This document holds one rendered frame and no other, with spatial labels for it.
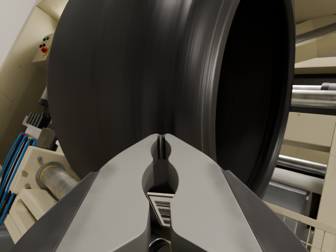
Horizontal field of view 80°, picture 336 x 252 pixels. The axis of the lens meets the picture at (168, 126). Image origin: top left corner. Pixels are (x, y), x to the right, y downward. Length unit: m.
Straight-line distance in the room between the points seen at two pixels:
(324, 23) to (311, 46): 0.08
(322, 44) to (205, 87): 0.71
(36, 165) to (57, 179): 0.08
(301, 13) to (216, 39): 0.70
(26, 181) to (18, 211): 0.06
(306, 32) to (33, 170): 0.91
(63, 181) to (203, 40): 0.36
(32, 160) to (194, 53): 0.42
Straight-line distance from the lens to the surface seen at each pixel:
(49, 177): 0.50
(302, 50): 0.89
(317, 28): 0.89
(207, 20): 0.23
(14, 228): 0.52
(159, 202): 0.23
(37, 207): 0.46
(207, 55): 0.22
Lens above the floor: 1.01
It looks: 10 degrees up
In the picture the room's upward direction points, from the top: 19 degrees clockwise
